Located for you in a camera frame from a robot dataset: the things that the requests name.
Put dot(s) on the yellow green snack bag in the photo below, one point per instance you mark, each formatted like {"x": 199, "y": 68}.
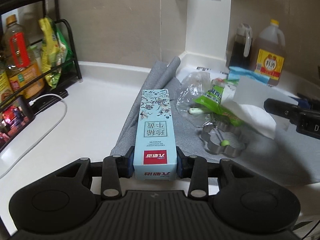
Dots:
{"x": 52, "y": 52}

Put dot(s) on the green snack packet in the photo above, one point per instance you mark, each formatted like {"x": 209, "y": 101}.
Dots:
{"x": 215, "y": 100}

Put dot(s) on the grey fabric mat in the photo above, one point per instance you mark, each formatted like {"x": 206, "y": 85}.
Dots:
{"x": 282, "y": 160}

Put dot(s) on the blue paper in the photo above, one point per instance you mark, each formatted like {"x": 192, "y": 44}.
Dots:
{"x": 240, "y": 71}

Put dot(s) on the metal flower-shaped mould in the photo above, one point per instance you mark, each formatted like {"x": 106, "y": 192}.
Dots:
{"x": 217, "y": 150}

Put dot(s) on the amber cooking wine jug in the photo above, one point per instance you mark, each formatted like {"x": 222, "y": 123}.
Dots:
{"x": 268, "y": 62}

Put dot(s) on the white paper towel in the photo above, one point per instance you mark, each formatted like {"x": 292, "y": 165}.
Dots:
{"x": 252, "y": 115}

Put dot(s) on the yellow label bottle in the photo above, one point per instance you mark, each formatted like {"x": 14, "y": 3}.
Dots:
{"x": 3, "y": 85}

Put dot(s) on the dark sauce dispenser bottle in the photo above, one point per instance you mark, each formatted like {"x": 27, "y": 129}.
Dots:
{"x": 237, "y": 52}

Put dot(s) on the black smartphone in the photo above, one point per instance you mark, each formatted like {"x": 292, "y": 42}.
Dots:
{"x": 15, "y": 117}

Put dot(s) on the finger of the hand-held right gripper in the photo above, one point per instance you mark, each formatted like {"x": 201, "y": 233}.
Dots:
{"x": 280, "y": 107}
{"x": 305, "y": 103}

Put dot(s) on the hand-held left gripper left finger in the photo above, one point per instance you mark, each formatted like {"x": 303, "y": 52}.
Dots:
{"x": 130, "y": 160}

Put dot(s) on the light blue floral toothpaste box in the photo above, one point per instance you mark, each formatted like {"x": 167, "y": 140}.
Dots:
{"x": 155, "y": 130}

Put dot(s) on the clear plastic bag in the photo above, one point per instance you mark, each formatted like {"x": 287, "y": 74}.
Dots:
{"x": 192, "y": 90}

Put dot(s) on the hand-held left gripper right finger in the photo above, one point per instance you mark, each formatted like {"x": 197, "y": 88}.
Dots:
{"x": 180, "y": 162}

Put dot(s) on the pale green toothbrush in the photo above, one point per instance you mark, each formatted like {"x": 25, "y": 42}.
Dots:
{"x": 197, "y": 110}

